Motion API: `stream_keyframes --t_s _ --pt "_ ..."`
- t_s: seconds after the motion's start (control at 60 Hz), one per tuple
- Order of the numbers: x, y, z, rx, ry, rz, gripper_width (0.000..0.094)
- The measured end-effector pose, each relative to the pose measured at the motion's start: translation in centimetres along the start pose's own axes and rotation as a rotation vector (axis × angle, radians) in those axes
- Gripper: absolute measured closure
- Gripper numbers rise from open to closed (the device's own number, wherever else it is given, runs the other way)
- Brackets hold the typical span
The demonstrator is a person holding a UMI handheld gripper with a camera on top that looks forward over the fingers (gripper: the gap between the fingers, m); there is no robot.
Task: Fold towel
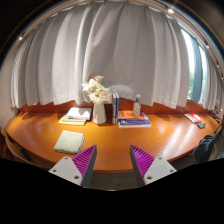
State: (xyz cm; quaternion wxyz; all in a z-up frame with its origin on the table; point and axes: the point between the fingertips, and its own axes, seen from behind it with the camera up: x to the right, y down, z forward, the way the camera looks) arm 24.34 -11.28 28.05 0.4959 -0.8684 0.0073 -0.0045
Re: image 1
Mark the white flower bouquet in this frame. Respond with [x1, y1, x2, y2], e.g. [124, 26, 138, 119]
[81, 75, 112, 105]

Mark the white curtain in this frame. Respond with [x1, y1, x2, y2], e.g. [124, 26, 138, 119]
[9, 0, 224, 111]

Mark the flat pale book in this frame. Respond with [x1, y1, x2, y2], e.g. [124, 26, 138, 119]
[118, 123, 152, 129]

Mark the white ceramic vase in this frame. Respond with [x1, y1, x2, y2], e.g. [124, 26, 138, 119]
[91, 100, 108, 125]

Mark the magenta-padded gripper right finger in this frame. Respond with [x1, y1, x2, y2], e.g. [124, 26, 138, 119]
[129, 144, 178, 187]

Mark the thick white book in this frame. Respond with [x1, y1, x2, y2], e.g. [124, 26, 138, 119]
[66, 106, 93, 121]

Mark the window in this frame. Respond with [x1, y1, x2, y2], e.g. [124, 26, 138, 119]
[179, 28, 209, 104]

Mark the red booklet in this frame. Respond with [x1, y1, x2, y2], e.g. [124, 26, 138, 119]
[183, 112, 203, 124]

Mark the pale green towel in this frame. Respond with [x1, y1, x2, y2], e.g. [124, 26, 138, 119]
[53, 130, 86, 155]

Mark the upright blue book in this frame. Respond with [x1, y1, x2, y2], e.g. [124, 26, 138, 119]
[114, 92, 120, 125]

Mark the thin grey-white book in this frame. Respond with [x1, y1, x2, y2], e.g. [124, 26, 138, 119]
[61, 114, 88, 124]

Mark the wooden chair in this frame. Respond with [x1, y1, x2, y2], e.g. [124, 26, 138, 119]
[0, 126, 54, 168]

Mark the flat orange book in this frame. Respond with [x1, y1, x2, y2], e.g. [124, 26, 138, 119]
[117, 110, 149, 121]

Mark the clear plastic bottle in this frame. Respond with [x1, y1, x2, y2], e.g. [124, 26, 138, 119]
[132, 93, 142, 118]

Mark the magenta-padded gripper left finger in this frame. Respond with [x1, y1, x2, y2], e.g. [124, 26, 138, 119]
[48, 144, 98, 188]

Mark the flat yellow book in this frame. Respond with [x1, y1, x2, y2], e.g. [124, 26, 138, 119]
[58, 117, 87, 127]

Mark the black bag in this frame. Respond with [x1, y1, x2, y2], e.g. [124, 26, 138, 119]
[193, 133, 218, 164]

